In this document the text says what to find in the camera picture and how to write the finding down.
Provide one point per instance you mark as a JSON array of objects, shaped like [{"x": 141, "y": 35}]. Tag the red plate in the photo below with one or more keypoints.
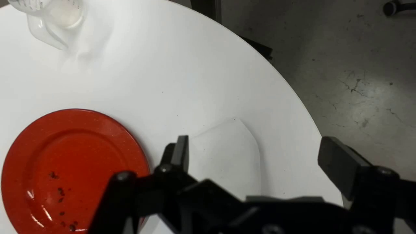
[{"x": 73, "y": 165}]

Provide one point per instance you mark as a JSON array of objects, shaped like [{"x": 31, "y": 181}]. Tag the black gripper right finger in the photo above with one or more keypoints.
[{"x": 368, "y": 196}]

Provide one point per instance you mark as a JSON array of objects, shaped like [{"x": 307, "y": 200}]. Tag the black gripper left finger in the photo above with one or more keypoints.
[{"x": 173, "y": 204}]

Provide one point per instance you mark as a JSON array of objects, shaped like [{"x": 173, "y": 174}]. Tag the white cloth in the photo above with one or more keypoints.
[{"x": 228, "y": 158}]

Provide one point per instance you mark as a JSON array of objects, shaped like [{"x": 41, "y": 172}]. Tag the clear plastic beaker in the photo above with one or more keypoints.
[{"x": 65, "y": 14}]

